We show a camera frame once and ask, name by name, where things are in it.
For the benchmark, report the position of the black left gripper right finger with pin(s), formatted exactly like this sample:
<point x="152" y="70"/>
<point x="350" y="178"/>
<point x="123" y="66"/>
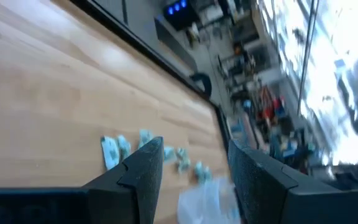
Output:
<point x="259" y="186"/>

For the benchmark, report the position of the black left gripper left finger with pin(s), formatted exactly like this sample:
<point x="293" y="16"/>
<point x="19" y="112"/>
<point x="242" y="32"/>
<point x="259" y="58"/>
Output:
<point x="141" y="174"/>

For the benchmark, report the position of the green white stevia packet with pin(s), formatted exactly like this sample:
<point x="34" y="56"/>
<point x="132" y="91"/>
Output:
<point x="124" y="147"/>
<point x="145" y="137"/>
<point x="168" y="154"/>
<point x="202" y="172"/>
<point x="110" y="152"/>
<point x="182" y="159"/>

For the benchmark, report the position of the clear plastic cup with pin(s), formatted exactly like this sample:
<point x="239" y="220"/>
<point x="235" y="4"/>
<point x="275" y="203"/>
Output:
<point x="207" y="202"/>

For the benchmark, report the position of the black hook clamp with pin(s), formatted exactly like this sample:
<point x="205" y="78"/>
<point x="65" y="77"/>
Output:
<point x="204" y="84"/>

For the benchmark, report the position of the black device with blue lights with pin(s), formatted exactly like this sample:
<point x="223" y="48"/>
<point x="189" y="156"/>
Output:
<point x="179" y="12"/>

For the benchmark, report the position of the black aluminium table frame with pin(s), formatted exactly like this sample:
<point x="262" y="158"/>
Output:
<point x="172" y="73"/>

